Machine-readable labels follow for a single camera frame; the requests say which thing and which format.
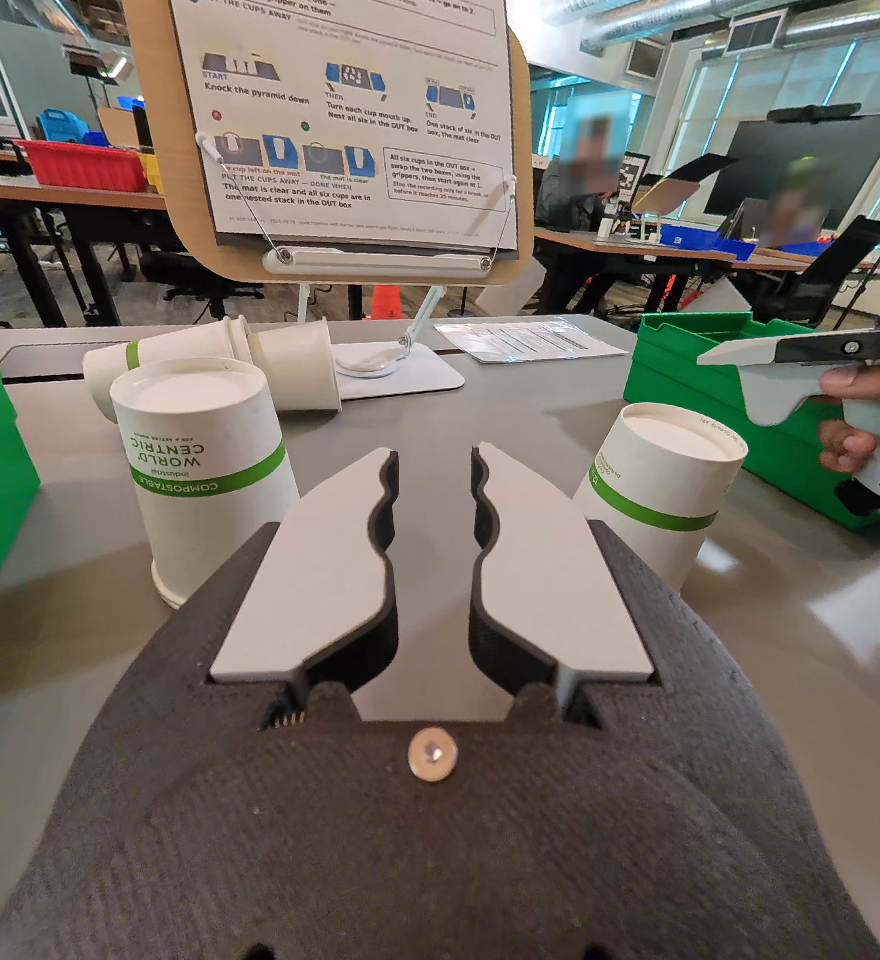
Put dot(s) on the black office chair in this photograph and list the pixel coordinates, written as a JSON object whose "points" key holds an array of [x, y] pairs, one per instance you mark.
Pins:
{"points": [[200, 281], [837, 262]]}

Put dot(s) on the yellow plastic bin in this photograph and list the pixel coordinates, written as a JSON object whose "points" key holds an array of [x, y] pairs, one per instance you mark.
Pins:
{"points": [[153, 172]]}

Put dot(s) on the black video bar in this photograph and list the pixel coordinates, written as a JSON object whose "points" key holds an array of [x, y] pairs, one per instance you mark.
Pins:
{"points": [[814, 112]]}

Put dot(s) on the white paper cup green band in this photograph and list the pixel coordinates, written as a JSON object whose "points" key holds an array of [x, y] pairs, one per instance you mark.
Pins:
{"points": [[177, 345], [297, 375], [657, 540], [200, 525]]}

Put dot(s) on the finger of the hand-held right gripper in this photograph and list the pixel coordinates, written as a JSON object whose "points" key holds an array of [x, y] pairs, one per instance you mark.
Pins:
{"points": [[751, 354]]}

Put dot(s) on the wooden top desk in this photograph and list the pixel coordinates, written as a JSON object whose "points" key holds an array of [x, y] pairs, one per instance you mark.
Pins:
{"points": [[619, 244], [72, 199]]}

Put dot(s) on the blue plastic bin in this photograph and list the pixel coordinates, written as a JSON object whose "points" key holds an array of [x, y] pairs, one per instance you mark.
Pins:
{"points": [[803, 248], [687, 236], [736, 250]]}

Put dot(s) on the wooden document stand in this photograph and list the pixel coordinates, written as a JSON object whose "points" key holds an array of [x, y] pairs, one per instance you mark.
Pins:
{"points": [[159, 150], [664, 199]]}

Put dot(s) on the printed instruction sheet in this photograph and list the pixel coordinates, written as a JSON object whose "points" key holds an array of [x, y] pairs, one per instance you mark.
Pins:
{"points": [[350, 172]]}

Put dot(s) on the laminated paper sheet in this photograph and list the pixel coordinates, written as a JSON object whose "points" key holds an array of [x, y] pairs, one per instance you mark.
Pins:
{"points": [[530, 341]]}

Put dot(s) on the red plastic bin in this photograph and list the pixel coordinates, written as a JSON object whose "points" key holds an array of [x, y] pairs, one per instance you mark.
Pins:
{"points": [[80, 165]]}

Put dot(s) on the large black monitor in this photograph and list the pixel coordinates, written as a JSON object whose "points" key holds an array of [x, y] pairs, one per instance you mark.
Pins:
{"points": [[859, 150]]}

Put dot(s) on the white leaning panel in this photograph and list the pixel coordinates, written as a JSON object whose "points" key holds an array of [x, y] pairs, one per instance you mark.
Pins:
{"points": [[511, 289], [717, 296]]}

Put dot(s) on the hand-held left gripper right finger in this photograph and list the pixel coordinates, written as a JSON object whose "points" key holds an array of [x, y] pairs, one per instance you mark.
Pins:
{"points": [[560, 592]]}

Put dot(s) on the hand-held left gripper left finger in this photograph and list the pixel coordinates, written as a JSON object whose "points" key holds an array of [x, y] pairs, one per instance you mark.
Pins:
{"points": [[312, 592]]}

